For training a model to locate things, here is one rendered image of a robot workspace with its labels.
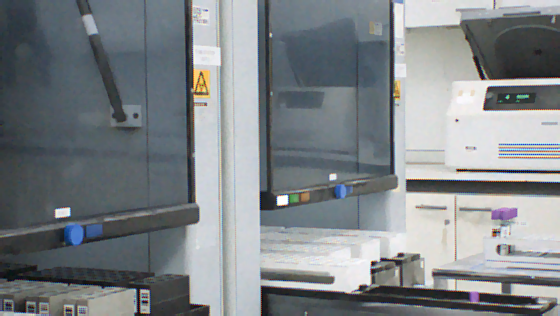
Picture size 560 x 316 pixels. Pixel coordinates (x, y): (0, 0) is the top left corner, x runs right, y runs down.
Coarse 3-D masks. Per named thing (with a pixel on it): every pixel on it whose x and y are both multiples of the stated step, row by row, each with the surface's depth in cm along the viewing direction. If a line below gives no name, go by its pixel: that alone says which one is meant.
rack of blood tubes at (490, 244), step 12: (492, 240) 225; (504, 240) 224; (516, 240) 223; (528, 240) 222; (540, 240) 221; (552, 240) 219; (492, 252) 225; (516, 252) 230; (528, 252) 230; (540, 252) 230; (552, 252) 229; (492, 264) 225; (504, 264) 224; (516, 264) 223; (528, 264) 222; (540, 264) 221
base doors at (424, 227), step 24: (408, 216) 442; (432, 216) 437; (456, 216) 433; (480, 216) 428; (528, 216) 419; (552, 216) 415; (408, 240) 442; (432, 240) 438; (456, 240) 433; (480, 240) 428; (432, 264) 438; (456, 288) 434; (480, 288) 429; (528, 288) 420; (552, 288) 416
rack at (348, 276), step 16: (272, 256) 211; (288, 256) 212; (304, 256) 212; (320, 256) 211; (272, 272) 216; (336, 272) 199; (352, 272) 199; (368, 272) 205; (320, 288) 200; (336, 288) 199; (352, 288) 199
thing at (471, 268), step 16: (480, 256) 243; (432, 272) 225; (448, 272) 223; (464, 272) 221; (480, 272) 220; (496, 272) 219; (512, 272) 218; (528, 272) 218; (544, 272) 218; (512, 288) 261
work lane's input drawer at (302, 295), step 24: (264, 288) 205; (288, 288) 203; (360, 288) 201; (384, 288) 205; (408, 288) 203; (264, 312) 204; (288, 312) 202; (312, 312) 199; (336, 312) 197; (360, 312) 195; (384, 312) 193; (408, 312) 190; (432, 312) 188; (456, 312) 186; (480, 312) 184; (504, 312) 183; (528, 312) 182; (552, 312) 185
